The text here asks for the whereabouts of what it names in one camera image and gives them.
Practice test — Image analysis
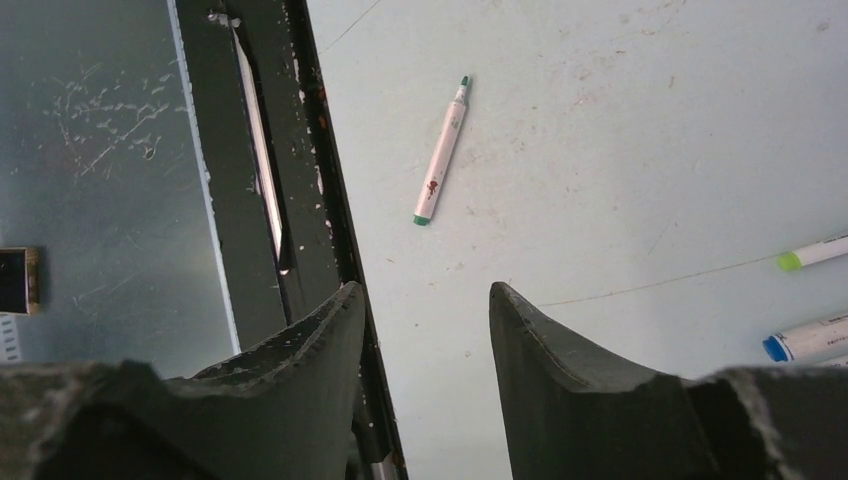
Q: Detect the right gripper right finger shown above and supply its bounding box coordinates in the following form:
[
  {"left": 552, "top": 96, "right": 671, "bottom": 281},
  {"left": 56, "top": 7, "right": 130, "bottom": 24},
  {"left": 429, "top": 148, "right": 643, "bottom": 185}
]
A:
[{"left": 489, "top": 282, "right": 847, "bottom": 479}]

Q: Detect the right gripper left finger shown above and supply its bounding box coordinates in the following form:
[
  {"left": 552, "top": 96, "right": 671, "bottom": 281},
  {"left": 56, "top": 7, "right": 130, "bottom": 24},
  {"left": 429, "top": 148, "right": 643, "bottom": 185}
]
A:
[{"left": 1, "top": 282, "right": 365, "bottom": 479}]

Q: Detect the green cap marker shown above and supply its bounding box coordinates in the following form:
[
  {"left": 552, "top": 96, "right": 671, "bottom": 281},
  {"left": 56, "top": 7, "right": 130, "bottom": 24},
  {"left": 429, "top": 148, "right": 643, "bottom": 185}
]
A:
[{"left": 413, "top": 75, "right": 471, "bottom": 226}]

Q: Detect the large blue marker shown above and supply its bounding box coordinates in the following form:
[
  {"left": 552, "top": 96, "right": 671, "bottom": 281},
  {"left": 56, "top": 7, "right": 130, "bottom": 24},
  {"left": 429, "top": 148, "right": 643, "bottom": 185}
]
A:
[{"left": 762, "top": 314, "right": 847, "bottom": 362}]

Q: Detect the light green pen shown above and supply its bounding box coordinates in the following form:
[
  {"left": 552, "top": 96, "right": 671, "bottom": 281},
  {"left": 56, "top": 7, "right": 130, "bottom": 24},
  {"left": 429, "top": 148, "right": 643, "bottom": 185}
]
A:
[{"left": 776, "top": 234, "right": 847, "bottom": 272}]

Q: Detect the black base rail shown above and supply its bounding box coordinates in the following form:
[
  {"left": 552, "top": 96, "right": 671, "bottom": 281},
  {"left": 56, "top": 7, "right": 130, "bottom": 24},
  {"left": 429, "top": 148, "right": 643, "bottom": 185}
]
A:
[{"left": 173, "top": 0, "right": 409, "bottom": 480}]

